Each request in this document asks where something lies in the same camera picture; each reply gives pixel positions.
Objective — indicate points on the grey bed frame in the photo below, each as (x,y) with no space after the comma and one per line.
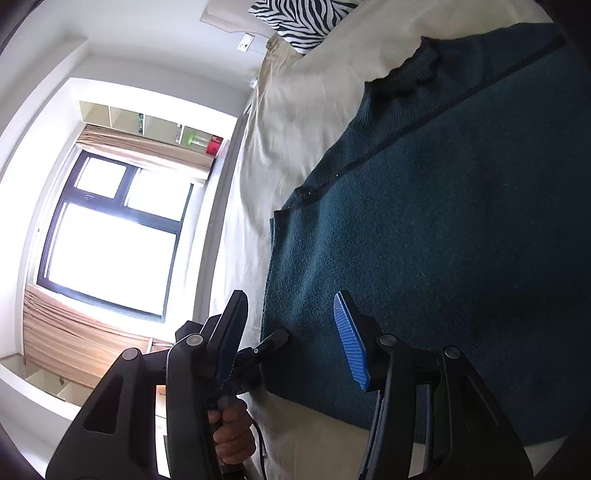
(211,217)

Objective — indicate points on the red storage box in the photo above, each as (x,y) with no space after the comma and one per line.
(214,145)

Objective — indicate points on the wall power socket left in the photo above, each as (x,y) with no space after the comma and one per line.
(246,42)

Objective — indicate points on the green lamp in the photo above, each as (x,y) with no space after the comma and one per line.
(196,139)

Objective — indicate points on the dark teal knit sweater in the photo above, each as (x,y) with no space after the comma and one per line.
(455,209)

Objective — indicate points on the person's left hand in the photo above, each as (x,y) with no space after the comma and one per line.
(233,439)

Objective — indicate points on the zebra print pillow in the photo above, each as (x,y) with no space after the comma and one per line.
(304,24)

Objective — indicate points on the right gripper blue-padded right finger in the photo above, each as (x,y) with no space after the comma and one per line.
(468,436)

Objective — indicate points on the beige bed sheet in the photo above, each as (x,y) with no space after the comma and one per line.
(300,107)

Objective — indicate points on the black framed window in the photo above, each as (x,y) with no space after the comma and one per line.
(114,235)

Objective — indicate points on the beige upholstered headboard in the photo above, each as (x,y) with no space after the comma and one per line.
(233,16)

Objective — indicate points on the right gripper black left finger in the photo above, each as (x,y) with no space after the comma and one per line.
(113,435)

